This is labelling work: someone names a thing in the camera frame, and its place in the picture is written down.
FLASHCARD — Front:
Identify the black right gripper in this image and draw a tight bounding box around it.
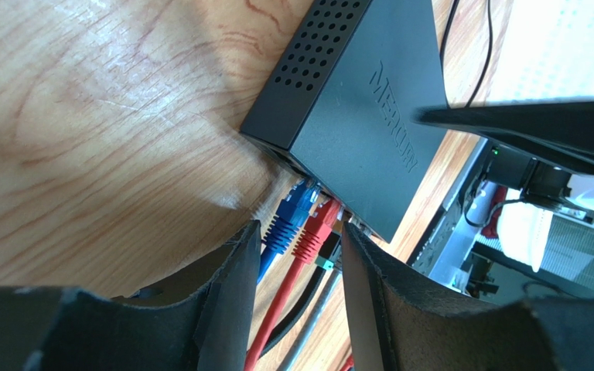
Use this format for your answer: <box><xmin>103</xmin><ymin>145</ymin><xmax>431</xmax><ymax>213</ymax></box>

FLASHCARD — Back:
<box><xmin>415</xmin><ymin>101</ymin><xmax>594</xmax><ymax>207</ymax></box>

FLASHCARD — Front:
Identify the white plastic mesh basket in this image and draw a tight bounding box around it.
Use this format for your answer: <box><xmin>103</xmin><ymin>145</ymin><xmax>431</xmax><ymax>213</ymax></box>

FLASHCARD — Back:
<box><xmin>487</xmin><ymin>1</ymin><xmax>594</xmax><ymax>104</ymax></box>

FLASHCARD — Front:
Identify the grey ethernet cable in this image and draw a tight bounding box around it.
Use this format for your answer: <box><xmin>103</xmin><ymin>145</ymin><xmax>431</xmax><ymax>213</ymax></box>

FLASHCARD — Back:
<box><xmin>276</xmin><ymin>216</ymin><xmax>375</xmax><ymax>371</ymax></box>

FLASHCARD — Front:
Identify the thin black power cord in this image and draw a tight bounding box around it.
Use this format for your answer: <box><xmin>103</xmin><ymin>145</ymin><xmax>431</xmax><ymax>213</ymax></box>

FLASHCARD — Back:
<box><xmin>439</xmin><ymin>0</ymin><xmax>495</xmax><ymax>109</ymax></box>

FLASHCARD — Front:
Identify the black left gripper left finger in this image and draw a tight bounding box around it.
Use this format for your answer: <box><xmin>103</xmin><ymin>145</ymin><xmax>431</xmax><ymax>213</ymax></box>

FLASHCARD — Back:
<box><xmin>0</xmin><ymin>220</ymin><xmax>261</xmax><ymax>370</ymax></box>

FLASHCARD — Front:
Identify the aluminium front frame rail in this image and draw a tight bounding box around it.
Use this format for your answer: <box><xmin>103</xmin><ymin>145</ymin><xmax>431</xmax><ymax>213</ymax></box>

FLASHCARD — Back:
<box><xmin>410</xmin><ymin>138</ymin><xmax>594</xmax><ymax>299</ymax></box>

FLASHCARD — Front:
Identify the black ethernet cable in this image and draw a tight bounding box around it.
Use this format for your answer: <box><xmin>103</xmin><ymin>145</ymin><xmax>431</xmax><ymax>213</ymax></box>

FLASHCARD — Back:
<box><xmin>261</xmin><ymin>231</ymin><xmax>343</xmax><ymax>356</ymax></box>

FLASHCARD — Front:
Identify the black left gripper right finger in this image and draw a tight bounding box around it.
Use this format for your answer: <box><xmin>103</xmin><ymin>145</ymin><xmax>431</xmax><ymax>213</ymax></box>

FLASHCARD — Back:
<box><xmin>342</xmin><ymin>223</ymin><xmax>594</xmax><ymax>370</ymax></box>

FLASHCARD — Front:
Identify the blue ethernet cable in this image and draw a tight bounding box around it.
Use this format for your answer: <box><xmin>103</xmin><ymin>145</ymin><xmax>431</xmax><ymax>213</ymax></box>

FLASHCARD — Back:
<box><xmin>255</xmin><ymin>178</ymin><xmax>322</xmax><ymax>285</ymax></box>

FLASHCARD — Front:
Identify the black network switch box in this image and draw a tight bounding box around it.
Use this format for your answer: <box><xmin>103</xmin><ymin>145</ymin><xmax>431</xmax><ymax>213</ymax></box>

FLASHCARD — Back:
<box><xmin>241</xmin><ymin>0</ymin><xmax>446</xmax><ymax>242</ymax></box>

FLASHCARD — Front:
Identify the red ethernet cable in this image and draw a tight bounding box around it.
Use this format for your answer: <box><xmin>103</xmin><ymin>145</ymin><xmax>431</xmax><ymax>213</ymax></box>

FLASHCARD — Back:
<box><xmin>243</xmin><ymin>198</ymin><xmax>343</xmax><ymax>371</ymax></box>

